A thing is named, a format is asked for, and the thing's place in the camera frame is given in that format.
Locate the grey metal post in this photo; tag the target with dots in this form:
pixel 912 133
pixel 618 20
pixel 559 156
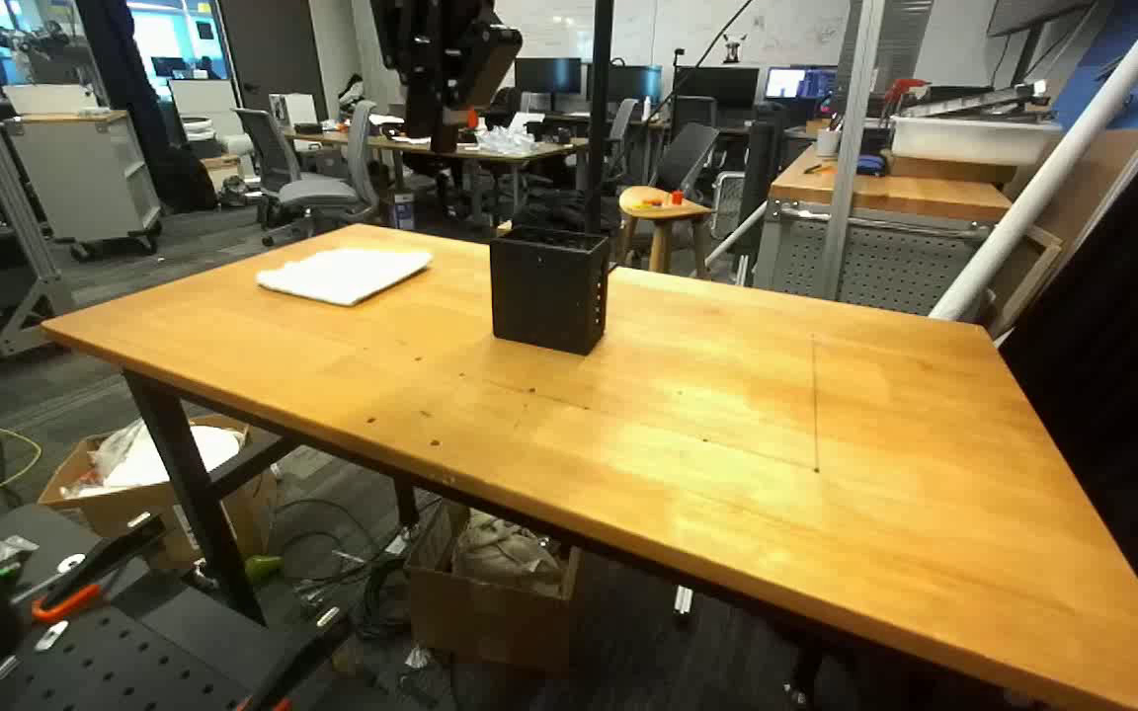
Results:
pixel 851 133

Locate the black box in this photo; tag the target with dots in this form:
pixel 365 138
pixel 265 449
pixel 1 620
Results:
pixel 551 299

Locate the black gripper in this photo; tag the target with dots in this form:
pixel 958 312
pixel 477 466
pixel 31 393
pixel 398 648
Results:
pixel 444 54

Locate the round wooden stool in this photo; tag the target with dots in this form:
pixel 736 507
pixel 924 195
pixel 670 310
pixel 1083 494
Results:
pixel 663 212

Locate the wooden desk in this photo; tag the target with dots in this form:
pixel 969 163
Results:
pixel 505 153

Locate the thin white slanted bar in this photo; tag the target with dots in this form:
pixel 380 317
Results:
pixel 733 237

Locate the small orange object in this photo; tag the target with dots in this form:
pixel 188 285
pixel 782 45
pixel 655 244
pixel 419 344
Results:
pixel 675 204

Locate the red tool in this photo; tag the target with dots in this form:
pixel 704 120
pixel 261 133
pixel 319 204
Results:
pixel 908 91

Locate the black metal table leg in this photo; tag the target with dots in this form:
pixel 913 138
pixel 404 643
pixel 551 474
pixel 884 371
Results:
pixel 195 498

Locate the black office chair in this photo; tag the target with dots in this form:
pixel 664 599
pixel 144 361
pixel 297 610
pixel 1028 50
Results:
pixel 688 156

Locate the thick white slanted pole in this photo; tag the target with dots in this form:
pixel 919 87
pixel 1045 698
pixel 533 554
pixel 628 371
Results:
pixel 1058 171

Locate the cardboard box with plastic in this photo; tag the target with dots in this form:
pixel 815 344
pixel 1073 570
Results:
pixel 107 516

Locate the dark computer monitor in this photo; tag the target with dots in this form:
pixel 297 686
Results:
pixel 551 78
pixel 717 83

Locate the lit computer monitor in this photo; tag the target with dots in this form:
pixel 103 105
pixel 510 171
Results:
pixel 795 83

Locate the black perforated cart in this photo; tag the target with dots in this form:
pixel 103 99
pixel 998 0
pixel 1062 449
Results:
pixel 135 657

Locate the black vertical pole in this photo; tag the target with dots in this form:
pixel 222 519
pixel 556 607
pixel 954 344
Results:
pixel 600 105

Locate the wooden workbench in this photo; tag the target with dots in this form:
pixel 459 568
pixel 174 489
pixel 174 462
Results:
pixel 912 199

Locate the black curtain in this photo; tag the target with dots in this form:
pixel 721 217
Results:
pixel 1110 369

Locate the white plastic bin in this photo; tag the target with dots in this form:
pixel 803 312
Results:
pixel 979 138

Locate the brown cardboard box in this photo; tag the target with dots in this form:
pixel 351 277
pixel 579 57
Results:
pixel 493 615

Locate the white wheeled cabinet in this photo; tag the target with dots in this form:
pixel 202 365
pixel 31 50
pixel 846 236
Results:
pixel 80 171

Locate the grey metal rack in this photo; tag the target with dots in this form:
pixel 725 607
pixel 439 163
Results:
pixel 1 212

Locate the white cloth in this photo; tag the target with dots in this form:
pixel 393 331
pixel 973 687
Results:
pixel 347 275

